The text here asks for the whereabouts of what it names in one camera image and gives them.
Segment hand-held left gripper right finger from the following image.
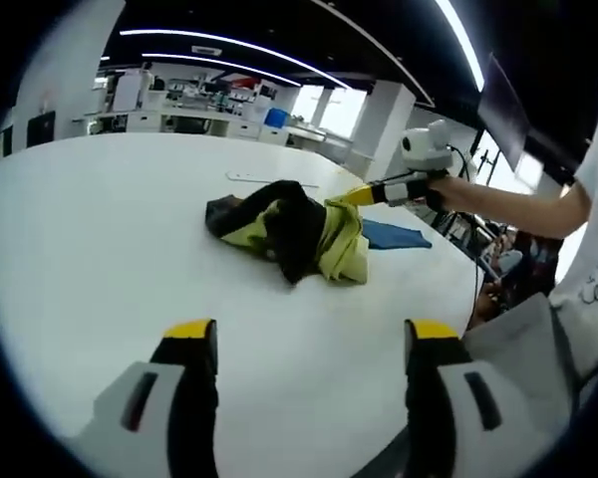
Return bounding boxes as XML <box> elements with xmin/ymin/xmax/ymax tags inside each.
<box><xmin>404</xmin><ymin>321</ymin><xmax>549</xmax><ymax>478</ymax></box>

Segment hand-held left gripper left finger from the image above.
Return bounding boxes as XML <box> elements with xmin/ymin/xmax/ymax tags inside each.
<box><xmin>74</xmin><ymin>318</ymin><xmax>220</xmax><ymax>478</ymax></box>

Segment blue template mat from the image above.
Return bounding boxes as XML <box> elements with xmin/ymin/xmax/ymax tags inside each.
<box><xmin>361</xmin><ymin>218</ymin><xmax>434</xmax><ymax>251</ymax></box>

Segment yellow and black garment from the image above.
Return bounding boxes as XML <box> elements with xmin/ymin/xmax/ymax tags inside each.
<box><xmin>203</xmin><ymin>179</ymin><xmax>370</xmax><ymax>286</ymax></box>

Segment person's right hand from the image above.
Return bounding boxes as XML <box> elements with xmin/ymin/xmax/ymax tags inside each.
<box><xmin>423</xmin><ymin>176</ymin><xmax>462</xmax><ymax>210</ymax></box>

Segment white square pillar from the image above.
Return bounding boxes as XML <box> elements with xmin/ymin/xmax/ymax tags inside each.
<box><xmin>348</xmin><ymin>82</ymin><xmax>418</xmax><ymax>175</ymax></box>
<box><xmin>9</xmin><ymin>0</ymin><xmax>126</xmax><ymax>150</ymax></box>

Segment black monitor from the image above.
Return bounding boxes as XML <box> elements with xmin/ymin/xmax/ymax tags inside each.
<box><xmin>476</xmin><ymin>52</ymin><xmax>532</xmax><ymax>170</ymax></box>

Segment grey trousers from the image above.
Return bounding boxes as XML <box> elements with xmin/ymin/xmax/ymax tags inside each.
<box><xmin>462</xmin><ymin>293</ymin><xmax>579</xmax><ymax>424</ymax></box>

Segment white table cover plate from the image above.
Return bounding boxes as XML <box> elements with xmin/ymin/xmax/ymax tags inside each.
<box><xmin>226</xmin><ymin>171</ymin><xmax>320</xmax><ymax>190</ymax></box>

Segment person in white shirt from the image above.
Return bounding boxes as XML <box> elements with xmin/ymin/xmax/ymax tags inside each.
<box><xmin>547</xmin><ymin>84</ymin><xmax>598</xmax><ymax>379</ymax></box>

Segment short ceiling light strip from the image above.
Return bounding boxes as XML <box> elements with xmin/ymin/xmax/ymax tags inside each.
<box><xmin>142</xmin><ymin>52</ymin><xmax>303</xmax><ymax>89</ymax></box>

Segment white lab counter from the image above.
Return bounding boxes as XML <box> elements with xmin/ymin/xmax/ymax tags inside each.
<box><xmin>84</xmin><ymin>107</ymin><xmax>290</xmax><ymax>145</ymax></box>

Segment long ceiling light strip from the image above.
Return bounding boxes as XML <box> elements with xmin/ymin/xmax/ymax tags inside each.
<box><xmin>119</xmin><ymin>28</ymin><xmax>350</xmax><ymax>91</ymax></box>

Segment whiteboard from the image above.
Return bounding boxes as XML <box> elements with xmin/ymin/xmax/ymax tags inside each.
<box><xmin>114</xmin><ymin>69</ymin><xmax>146</xmax><ymax>112</ymax></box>

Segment black chair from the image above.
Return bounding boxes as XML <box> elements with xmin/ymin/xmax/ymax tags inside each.
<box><xmin>27</xmin><ymin>112</ymin><xmax>56</xmax><ymax>148</ymax></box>

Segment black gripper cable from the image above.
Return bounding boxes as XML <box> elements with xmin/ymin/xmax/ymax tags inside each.
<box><xmin>448</xmin><ymin>145</ymin><xmax>482</xmax><ymax>320</ymax></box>

